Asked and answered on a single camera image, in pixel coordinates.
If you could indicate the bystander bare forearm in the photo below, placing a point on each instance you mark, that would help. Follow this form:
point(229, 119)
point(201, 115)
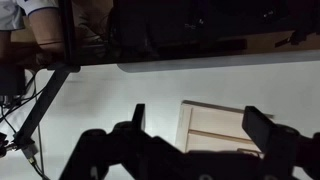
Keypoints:
point(48, 30)

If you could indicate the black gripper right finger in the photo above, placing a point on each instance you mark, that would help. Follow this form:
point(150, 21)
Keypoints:
point(283, 146)

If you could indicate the black upright pole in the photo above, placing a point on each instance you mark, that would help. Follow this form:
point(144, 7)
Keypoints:
point(69, 30)

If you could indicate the black slanted stand leg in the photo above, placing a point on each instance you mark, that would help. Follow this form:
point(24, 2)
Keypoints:
point(43, 103)

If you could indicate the light wooden frame tray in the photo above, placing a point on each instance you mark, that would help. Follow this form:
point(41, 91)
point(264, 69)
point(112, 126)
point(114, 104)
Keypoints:
point(213, 125)

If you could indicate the white shirt with blue trim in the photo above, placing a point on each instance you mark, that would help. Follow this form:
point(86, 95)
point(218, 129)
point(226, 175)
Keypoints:
point(13, 11)

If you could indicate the black box device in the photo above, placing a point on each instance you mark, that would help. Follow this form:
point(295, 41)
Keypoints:
point(11, 80)

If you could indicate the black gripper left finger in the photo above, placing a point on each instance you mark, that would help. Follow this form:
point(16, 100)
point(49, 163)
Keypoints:
point(110, 150)

